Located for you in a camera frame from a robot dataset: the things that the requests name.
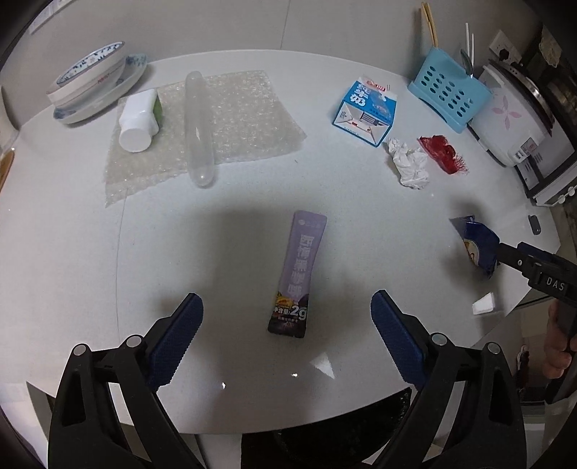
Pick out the bubble wrap sheet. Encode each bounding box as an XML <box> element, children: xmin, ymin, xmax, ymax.
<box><xmin>103</xmin><ymin>70</ymin><xmax>308</xmax><ymax>208</ymax></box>

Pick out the purple snack sachet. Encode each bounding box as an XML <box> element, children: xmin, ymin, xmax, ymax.
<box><xmin>267</xmin><ymin>210</ymin><xmax>327</xmax><ymax>338</ymax></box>

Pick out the person's right hand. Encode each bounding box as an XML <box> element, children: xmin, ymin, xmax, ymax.
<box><xmin>543</xmin><ymin>300</ymin><xmax>577</xmax><ymax>380</ymax></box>

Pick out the wooden board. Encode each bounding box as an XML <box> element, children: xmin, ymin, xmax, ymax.
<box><xmin>0</xmin><ymin>151</ymin><xmax>14</xmax><ymax>190</ymax></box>

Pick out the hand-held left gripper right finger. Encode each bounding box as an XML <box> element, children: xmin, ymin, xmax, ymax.
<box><xmin>370</xmin><ymin>291</ymin><xmax>528</xmax><ymax>469</ymax></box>

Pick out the white paper scrap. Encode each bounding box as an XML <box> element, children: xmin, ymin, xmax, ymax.
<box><xmin>471</xmin><ymin>293</ymin><xmax>497</xmax><ymax>316</ymax></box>

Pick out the white wall socket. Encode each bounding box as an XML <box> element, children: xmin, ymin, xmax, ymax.
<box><xmin>489</xmin><ymin>31</ymin><xmax>524</xmax><ymax>64</ymax></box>

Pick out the blue plastic utensil basket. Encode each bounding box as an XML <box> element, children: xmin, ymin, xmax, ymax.
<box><xmin>409</xmin><ymin>47</ymin><xmax>493</xmax><ymax>133</ymax></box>

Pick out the blue and white milk carton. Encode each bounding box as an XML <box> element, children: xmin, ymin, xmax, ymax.
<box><xmin>332</xmin><ymin>76</ymin><xmax>398</xmax><ymax>147</ymax></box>

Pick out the dark appliance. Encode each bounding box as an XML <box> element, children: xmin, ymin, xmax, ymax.
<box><xmin>523</xmin><ymin>27</ymin><xmax>577</xmax><ymax>149</ymax></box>

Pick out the white plastic bottle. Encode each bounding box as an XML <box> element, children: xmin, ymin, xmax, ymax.
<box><xmin>118</xmin><ymin>89</ymin><xmax>163</xmax><ymax>153</ymax></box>

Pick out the floral patterned bowl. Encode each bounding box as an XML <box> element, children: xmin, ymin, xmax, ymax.
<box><xmin>56</xmin><ymin>41</ymin><xmax>124</xmax><ymax>88</ymax></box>

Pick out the crumpled white tissue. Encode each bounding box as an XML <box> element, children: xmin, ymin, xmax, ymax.
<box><xmin>385</xmin><ymin>137</ymin><xmax>430</xmax><ymax>189</ymax></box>

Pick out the clear plastic tube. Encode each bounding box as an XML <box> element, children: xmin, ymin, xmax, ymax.
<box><xmin>185</xmin><ymin>71</ymin><xmax>216</xmax><ymax>188</ymax></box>

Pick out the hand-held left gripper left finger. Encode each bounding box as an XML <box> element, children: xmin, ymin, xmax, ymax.
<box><xmin>47</xmin><ymin>293</ymin><xmax>212</xmax><ymax>469</ymax></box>

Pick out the white rice cooker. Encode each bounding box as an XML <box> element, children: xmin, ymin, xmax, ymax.
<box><xmin>469</xmin><ymin>58</ymin><xmax>557</xmax><ymax>167</ymax></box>

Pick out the red crumpled wrapper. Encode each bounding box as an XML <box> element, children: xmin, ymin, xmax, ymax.
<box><xmin>417</xmin><ymin>134</ymin><xmax>468</xmax><ymax>176</ymax></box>

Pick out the wooden chopstick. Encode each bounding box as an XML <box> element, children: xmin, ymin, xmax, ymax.
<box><xmin>426</xmin><ymin>2</ymin><xmax>439</xmax><ymax>48</ymax></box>
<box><xmin>421</xmin><ymin>4</ymin><xmax>436</xmax><ymax>48</ymax></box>

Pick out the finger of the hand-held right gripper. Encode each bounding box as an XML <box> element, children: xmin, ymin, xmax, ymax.
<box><xmin>495</xmin><ymin>242</ymin><xmax>542</xmax><ymax>277</ymax></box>

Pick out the blue snack bag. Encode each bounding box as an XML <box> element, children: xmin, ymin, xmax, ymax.
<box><xmin>449</xmin><ymin>216</ymin><xmax>500</xmax><ymax>279</ymax></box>

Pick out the blue floral plate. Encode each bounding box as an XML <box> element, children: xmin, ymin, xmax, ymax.
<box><xmin>53</xmin><ymin>53</ymin><xmax>149</xmax><ymax>124</ymax></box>

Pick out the white bowl with red line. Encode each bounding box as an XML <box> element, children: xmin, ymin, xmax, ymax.
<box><xmin>46</xmin><ymin>45</ymin><xmax>128</xmax><ymax>109</ymax></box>

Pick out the white kitchen appliance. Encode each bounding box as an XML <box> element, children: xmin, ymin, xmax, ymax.
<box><xmin>514</xmin><ymin>149</ymin><xmax>577</xmax><ymax>207</ymax></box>

